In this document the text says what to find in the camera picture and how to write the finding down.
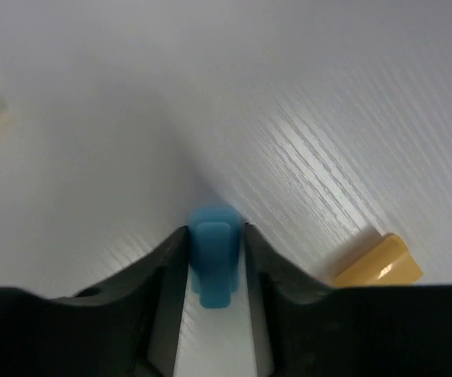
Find blue marker cap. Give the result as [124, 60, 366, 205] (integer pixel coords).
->
[188, 207, 243, 309]

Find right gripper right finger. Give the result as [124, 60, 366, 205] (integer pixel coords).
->
[244, 225, 452, 376]

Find orange marker cap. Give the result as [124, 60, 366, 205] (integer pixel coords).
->
[332, 232, 424, 287]

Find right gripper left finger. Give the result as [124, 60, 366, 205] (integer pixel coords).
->
[0, 227, 189, 376]

